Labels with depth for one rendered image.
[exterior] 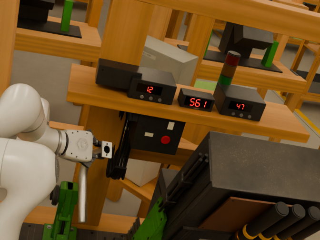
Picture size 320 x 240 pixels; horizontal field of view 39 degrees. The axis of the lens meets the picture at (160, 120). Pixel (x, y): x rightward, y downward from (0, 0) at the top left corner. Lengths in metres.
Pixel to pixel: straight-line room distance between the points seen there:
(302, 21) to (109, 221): 1.14
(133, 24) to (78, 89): 0.28
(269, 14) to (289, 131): 0.43
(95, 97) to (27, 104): 0.53
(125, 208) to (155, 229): 2.03
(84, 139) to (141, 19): 0.44
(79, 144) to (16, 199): 0.56
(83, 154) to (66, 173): 2.32
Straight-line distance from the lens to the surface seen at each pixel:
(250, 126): 1.64
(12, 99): 0.99
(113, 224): 2.00
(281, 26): 1.66
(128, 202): 3.60
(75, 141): 1.44
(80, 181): 1.60
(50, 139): 1.38
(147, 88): 1.52
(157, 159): 1.89
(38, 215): 1.98
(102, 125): 1.68
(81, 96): 1.50
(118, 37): 1.55
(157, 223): 1.50
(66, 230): 1.76
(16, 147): 0.92
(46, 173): 0.91
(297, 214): 1.23
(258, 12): 1.61
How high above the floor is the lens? 2.17
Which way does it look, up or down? 26 degrees down
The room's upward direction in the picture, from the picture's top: 16 degrees clockwise
